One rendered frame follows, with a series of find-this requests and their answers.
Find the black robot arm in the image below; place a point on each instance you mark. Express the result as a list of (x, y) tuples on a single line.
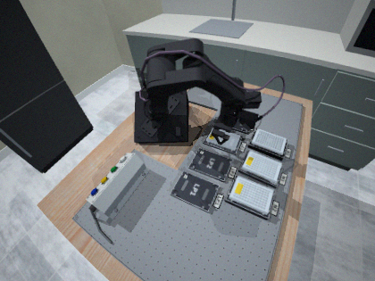
[(163, 84)]

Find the white button panel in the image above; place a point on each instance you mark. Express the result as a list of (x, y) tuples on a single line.
[(117, 187)]

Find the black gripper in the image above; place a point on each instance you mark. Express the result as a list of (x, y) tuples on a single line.
[(219, 124)]

